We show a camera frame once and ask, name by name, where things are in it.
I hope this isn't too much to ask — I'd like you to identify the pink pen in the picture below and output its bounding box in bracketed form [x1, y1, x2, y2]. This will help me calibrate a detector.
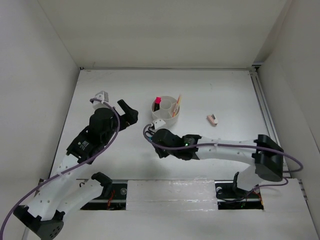
[172, 97, 181, 118]

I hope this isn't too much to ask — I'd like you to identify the pink cap black marker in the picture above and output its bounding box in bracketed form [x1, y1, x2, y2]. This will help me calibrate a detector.
[153, 96, 162, 112]

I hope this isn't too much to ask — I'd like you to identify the yellow highlighter pen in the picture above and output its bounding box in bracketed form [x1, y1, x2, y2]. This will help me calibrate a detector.
[174, 94, 182, 114]

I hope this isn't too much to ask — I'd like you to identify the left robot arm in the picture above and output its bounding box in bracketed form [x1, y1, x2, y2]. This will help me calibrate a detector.
[13, 98, 138, 240]

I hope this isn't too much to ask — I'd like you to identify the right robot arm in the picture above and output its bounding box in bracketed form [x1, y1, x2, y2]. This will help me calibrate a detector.
[149, 129, 284, 197]

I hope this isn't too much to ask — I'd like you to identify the white round divided organizer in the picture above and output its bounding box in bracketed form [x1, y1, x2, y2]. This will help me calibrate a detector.
[151, 96, 180, 128]

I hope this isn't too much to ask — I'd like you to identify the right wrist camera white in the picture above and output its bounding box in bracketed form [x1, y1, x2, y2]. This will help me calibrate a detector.
[151, 118, 166, 131]

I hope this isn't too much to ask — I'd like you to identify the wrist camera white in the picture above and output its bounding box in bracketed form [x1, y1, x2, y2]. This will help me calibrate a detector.
[90, 90, 109, 110]
[151, 118, 166, 131]

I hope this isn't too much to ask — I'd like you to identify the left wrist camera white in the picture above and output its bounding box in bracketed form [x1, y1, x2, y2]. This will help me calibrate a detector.
[90, 90, 109, 110]

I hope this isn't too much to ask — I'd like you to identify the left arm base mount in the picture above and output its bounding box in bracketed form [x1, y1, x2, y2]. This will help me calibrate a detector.
[81, 180, 128, 211]

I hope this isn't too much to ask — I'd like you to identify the aluminium rail right edge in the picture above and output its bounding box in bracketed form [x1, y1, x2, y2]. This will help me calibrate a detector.
[249, 65, 281, 145]

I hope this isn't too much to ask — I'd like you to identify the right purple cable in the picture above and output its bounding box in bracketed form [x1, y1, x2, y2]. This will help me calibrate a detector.
[142, 122, 305, 187]

